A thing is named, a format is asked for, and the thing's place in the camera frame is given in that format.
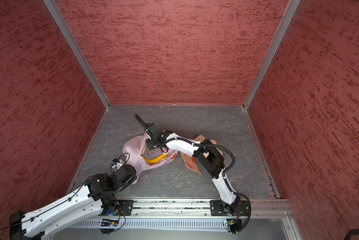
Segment pink plastic bag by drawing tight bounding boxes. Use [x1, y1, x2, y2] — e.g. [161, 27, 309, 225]
[122, 134, 178, 185]

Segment pink scalloped bowl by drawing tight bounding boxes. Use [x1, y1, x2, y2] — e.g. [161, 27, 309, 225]
[181, 147, 225, 179]

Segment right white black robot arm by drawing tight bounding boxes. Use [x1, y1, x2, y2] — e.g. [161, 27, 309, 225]
[140, 122, 241, 216]

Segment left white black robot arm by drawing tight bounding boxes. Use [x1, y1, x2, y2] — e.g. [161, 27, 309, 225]
[7, 165, 136, 240]

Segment yellow fake banana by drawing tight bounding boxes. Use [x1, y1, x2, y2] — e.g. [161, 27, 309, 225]
[142, 154, 167, 166]

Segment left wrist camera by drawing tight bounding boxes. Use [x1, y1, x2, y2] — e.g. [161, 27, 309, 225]
[110, 158, 123, 172]

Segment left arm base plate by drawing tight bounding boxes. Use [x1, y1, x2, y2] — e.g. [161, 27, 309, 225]
[107, 200, 134, 217]

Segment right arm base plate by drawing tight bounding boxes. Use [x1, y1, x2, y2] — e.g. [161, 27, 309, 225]
[210, 200, 249, 217]

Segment right black corrugated cable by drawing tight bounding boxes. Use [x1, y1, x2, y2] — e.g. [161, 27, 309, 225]
[134, 113, 252, 233]

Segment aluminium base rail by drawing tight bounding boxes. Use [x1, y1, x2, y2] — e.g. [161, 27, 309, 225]
[48, 197, 293, 218]

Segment left aluminium corner post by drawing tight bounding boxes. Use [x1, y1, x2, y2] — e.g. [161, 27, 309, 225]
[43, 0, 111, 111]

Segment aluminium corner post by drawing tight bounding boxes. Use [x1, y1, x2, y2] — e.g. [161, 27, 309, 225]
[243, 0, 301, 111]
[43, 0, 111, 111]

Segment right aluminium corner post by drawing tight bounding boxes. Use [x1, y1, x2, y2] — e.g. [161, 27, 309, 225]
[243, 0, 301, 111]

